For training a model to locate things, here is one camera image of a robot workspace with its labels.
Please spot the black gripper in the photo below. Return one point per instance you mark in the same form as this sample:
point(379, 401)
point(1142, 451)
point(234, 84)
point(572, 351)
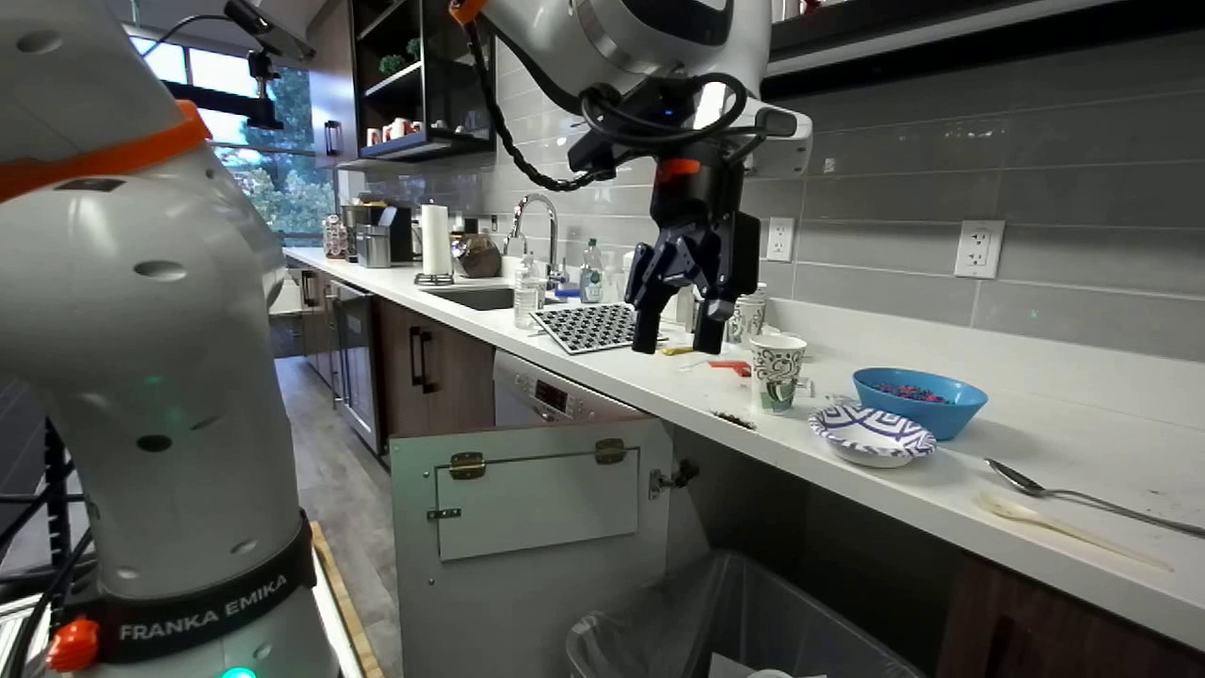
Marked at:
point(707, 251)

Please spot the patterned paper cup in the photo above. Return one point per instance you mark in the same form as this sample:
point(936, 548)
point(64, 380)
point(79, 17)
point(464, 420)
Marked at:
point(782, 376)

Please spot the steel dishwasher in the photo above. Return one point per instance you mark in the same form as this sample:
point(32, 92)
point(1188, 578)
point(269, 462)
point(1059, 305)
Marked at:
point(551, 396)

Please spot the red sauce packet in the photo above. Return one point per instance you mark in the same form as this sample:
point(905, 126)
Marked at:
point(733, 366)

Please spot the soap bottle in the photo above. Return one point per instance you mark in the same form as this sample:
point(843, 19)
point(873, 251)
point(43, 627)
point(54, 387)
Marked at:
point(591, 274)

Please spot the dark kettle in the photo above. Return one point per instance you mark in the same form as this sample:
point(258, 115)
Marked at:
point(479, 254)

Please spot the grey trash bin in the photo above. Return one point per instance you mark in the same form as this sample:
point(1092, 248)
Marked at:
point(755, 627)

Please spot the coffee maker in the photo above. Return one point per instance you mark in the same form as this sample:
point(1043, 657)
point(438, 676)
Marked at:
point(382, 233)

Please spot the black wall shelf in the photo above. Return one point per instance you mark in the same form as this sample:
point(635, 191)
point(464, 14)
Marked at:
point(418, 78)

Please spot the clear plastic water bottle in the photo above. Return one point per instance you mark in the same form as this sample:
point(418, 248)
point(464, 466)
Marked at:
point(527, 300)

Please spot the metal spoon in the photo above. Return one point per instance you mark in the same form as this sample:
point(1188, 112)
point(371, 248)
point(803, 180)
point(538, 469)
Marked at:
point(1018, 480)

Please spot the white wall outlet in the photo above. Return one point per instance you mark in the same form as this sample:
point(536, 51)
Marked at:
point(981, 251)
point(782, 239)

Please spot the clear plastic cups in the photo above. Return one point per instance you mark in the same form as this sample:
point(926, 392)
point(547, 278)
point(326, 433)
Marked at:
point(750, 318)

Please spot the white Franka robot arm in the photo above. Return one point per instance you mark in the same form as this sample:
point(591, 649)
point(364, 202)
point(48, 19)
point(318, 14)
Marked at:
point(126, 313)

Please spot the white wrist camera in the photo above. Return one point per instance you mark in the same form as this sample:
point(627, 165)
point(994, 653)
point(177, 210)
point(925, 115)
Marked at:
point(783, 123)

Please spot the brown cabinet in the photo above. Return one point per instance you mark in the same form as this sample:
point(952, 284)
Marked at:
point(435, 380)

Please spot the paper towel roll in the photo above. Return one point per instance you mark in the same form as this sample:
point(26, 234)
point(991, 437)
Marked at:
point(435, 248)

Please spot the chrome faucet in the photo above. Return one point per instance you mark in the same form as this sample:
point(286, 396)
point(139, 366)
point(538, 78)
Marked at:
point(551, 229)

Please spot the white blue patterned bowl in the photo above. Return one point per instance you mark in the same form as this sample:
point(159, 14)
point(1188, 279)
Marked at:
point(871, 433)

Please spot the black white checkered mat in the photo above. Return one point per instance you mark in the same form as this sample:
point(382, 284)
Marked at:
point(588, 331)

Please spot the black pen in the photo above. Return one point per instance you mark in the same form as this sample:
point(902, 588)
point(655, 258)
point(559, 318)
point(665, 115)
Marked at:
point(734, 420)

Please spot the open cabinet door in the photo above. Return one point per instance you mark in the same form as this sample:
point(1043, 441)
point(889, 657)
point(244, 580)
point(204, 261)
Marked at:
point(527, 588)

